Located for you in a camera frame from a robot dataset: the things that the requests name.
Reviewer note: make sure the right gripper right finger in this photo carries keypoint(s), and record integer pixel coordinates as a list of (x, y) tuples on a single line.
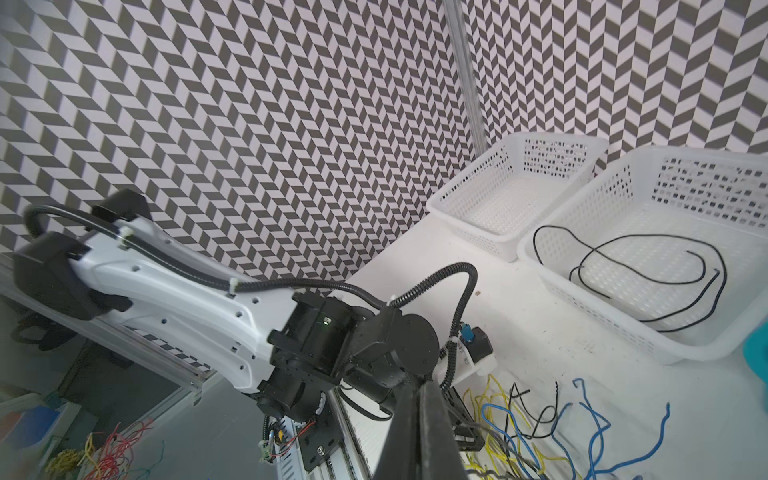
[(439, 457)]

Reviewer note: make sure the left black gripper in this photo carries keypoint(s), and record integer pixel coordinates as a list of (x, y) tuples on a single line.
[(392, 349)]

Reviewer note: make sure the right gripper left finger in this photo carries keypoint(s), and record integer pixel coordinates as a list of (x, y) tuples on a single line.
[(401, 451)]

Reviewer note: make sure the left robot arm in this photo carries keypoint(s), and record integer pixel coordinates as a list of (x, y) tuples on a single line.
[(284, 342)]

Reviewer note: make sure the small circuit board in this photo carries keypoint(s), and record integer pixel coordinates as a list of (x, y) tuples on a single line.
[(272, 445)]

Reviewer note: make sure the left white plastic basket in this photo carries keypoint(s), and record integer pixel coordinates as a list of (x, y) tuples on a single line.
[(508, 190)]

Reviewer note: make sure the white plastic basket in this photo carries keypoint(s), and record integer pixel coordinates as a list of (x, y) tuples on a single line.
[(667, 248), (508, 190)]

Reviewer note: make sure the middle white plastic basket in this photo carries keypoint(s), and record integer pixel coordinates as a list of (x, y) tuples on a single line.
[(667, 248)]

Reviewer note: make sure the teal plastic basket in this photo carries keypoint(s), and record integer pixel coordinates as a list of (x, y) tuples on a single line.
[(755, 355)]

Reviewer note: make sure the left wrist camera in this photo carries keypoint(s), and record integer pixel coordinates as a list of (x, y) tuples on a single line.
[(474, 354)]

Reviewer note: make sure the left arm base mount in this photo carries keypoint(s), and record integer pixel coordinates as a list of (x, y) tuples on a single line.
[(326, 449)]

